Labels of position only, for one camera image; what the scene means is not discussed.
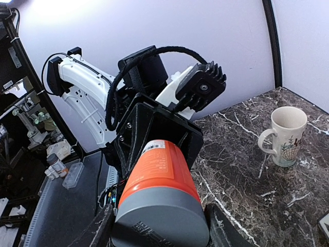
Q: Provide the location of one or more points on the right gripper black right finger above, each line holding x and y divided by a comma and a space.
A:
222, 232

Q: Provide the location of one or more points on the clear plastic case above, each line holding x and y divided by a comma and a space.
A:
74, 174

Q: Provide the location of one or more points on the floral square coaster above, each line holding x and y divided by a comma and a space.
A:
323, 224

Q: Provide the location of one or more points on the black left frame post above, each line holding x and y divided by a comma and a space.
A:
274, 42

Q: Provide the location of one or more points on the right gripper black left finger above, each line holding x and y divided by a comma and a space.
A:
98, 232

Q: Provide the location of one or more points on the cream ceramic mug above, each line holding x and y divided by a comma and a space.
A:
284, 139

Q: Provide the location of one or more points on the red pill bottle grey lid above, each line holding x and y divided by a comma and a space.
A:
159, 205

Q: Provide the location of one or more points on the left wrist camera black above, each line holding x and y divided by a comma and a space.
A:
198, 87

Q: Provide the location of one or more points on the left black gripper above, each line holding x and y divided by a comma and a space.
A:
146, 120

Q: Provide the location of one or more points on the white bottles on shelf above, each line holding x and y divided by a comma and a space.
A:
56, 168

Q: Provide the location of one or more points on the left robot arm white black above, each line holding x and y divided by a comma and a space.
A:
124, 112

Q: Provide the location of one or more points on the white slotted cable duct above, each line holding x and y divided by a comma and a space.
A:
63, 214

